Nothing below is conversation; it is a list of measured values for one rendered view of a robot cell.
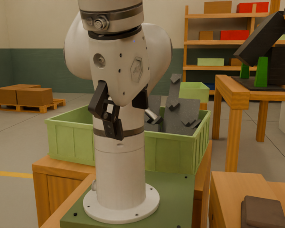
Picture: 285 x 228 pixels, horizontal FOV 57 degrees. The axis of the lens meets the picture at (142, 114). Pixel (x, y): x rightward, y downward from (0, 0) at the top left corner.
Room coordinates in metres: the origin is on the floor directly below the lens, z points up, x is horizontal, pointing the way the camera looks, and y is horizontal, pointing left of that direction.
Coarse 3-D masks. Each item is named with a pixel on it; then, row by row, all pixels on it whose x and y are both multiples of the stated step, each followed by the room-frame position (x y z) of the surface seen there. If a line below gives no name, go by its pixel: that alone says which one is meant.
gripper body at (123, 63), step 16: (128, 32) 0.36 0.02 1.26; (96, 48) 0.35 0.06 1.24; (112, 48) 0.34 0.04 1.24; (128, 48) 0.37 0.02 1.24; (144, 48) 0.41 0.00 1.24; (96, 64) 0.36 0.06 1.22; (112, 64) 0.35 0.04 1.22; (128, 64) 0.37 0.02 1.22; (144, 64) 0.42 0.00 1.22; (96, 80) 0.37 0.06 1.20; (112, 80) 0.36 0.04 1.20; (128, 80) 0.37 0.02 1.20; (144, 80) 0.42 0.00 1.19; (112, 96) 0.37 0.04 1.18; (128, 96) 0.38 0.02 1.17
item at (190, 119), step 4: (176, 100) 1.13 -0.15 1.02; (168, 104) 1.10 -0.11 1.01; (172, 104) 1.13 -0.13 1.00; (176, 104) 1.12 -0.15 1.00; (168, 108) 1.13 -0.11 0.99; (172, 108) 1.12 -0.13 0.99; (192, 116) 1.08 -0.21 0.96; (184, 120) 1.04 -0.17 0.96; (188, 120) 1.07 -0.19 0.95; (192, 120) 1.07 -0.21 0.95; (184, 124) 1.06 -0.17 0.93; (188, 124) 1.05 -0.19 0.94
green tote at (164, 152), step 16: (80, 112) 1.25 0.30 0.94; (160, 112) 1.28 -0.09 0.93; (208, 112) 1.16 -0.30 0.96; (48, 128) 1.04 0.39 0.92; (64, 128) 1.01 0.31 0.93; (80, 128) 0.98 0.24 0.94; (208, 128) 1.16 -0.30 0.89; (48, 144) 1.04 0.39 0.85; (64, 144) 1.01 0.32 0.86; (80, 144) 0.98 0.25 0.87; (160, 144) 0.86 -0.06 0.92; (176, 144) 0.84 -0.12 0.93; (192, 144) 0.82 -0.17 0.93; (64, 160) 1.01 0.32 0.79; (80, 160) 0.98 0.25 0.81; (160, 160) 0.86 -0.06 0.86; (176, 160) 0.84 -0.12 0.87; (192, 160) 0.82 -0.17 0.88
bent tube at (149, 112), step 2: (148, 108) 1.12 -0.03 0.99; (146, 110) 1.12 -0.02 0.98; (148, 110) 1.11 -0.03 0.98; (150, 110) 1.12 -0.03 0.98; (146, 112) 1.12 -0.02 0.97; (148, 112) 1.11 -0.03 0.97; (150, 112) 1.11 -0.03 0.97; (152, 112) 1.11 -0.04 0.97; (148, 114) 1.11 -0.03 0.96; (150, 114) 1.10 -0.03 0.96; (152, 114) 1.10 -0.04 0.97; (154, 114) 1.10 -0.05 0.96; (148, 116) 1.11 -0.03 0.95; (150, 116) 1.10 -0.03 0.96; (152, 116) 1.10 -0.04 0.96; (154, 116) 1.10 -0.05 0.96; (156, 116) 1.10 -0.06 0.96; (150, 118) 1.11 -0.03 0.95; (152, 118) 1.10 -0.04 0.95; (154, 118) 1.09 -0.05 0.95; (156, 118) 1.09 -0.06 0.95; (152, 120) 1.10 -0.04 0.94
